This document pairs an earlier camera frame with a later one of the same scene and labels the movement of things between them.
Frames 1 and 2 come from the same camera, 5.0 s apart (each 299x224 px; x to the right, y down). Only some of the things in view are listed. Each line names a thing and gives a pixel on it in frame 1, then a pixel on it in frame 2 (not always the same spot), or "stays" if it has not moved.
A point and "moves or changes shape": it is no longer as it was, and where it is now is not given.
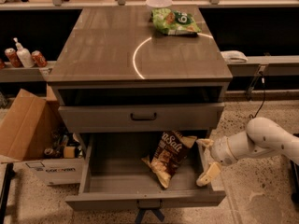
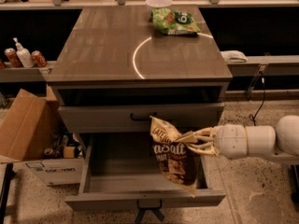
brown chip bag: (168, 155) moves or changes shape
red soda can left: (13, 58) stays
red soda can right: (38, 59) stays
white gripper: (220, 151) → (231, 141)
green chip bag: (175, 22) stays
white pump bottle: (23, 55) stays
